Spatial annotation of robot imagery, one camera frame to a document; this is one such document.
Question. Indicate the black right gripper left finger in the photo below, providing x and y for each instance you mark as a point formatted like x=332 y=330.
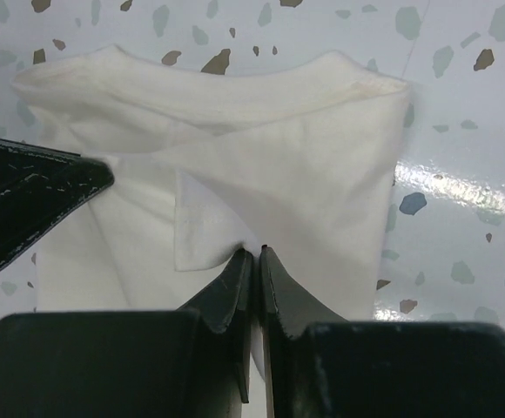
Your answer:
x=222 y=347

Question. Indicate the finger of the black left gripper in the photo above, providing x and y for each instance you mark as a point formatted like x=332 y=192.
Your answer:
x=39 y=187

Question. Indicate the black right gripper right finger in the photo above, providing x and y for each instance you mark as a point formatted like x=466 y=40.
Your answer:
x=290 y=316

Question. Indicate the white printed t shirt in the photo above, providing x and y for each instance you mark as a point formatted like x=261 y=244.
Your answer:
x=301 y=160

